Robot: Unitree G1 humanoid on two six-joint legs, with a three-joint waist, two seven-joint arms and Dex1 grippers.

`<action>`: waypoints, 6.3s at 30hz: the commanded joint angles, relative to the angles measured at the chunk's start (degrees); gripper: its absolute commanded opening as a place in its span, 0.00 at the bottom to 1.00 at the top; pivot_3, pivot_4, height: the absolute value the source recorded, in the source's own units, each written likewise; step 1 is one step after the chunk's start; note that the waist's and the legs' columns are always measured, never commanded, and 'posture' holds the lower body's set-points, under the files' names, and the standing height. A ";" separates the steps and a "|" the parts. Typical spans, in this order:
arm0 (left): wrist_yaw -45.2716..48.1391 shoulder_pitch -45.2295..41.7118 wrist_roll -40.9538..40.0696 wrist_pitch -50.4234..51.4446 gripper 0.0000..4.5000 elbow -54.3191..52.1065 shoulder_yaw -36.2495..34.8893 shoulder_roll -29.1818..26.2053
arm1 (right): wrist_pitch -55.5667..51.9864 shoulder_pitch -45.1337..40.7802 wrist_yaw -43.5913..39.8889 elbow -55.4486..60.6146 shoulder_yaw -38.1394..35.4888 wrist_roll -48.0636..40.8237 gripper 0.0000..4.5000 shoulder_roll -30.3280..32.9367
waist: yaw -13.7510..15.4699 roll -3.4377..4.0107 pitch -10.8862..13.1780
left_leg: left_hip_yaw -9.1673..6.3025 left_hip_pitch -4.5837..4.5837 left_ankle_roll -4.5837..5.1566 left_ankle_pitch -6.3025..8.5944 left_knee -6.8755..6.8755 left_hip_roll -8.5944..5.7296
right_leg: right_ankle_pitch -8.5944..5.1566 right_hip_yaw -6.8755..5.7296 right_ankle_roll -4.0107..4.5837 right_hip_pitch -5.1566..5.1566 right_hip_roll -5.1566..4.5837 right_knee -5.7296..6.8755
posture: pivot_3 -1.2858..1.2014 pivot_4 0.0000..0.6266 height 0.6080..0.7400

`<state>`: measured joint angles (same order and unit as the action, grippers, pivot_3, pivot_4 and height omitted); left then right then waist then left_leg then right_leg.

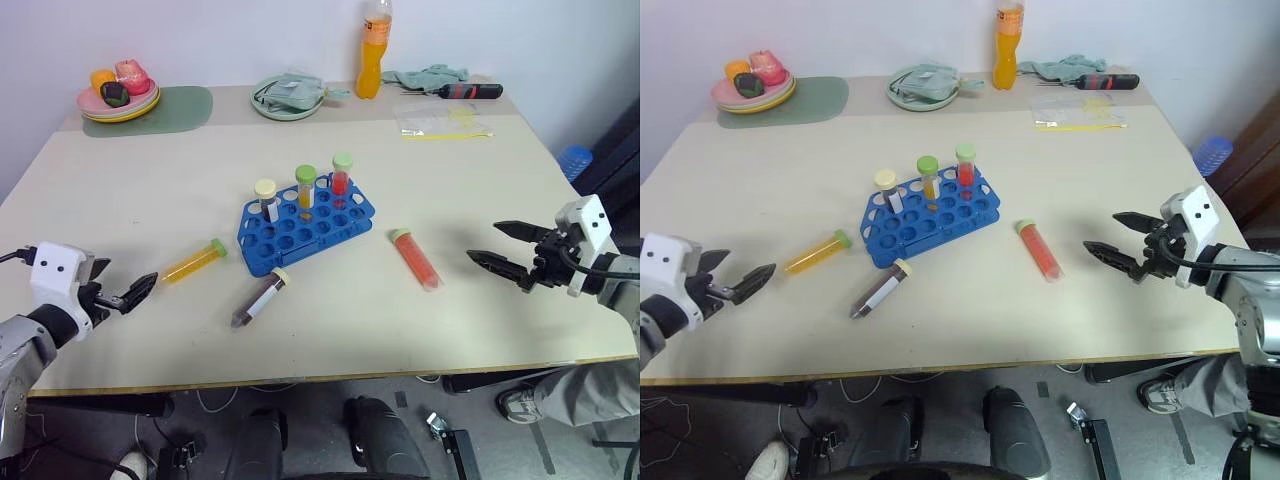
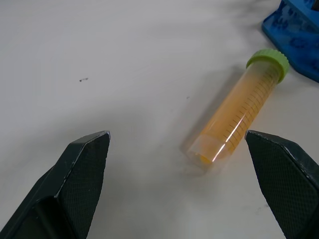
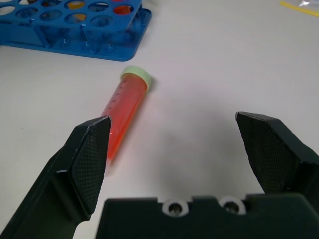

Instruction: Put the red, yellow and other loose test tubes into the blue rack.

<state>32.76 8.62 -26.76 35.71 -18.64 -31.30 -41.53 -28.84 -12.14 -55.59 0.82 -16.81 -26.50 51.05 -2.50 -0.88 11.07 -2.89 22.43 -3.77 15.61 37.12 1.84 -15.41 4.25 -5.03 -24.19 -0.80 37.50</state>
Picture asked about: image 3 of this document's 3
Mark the blue plastic test tube rack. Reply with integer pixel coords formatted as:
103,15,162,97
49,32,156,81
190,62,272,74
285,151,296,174
0,0,152,62

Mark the red liquid tube, green cap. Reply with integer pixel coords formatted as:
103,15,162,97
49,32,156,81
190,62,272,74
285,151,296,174
107,65,154,165

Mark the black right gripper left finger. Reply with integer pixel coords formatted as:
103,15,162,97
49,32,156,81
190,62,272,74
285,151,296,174
0,116,112,239

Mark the orange-capped tube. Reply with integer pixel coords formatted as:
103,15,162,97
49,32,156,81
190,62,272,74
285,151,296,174
67,0,88,22

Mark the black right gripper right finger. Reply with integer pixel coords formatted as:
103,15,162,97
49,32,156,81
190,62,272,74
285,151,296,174
235,112,319,197

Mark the red-capped tube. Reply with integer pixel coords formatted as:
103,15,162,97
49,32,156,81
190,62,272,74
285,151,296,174
111,0,133,16

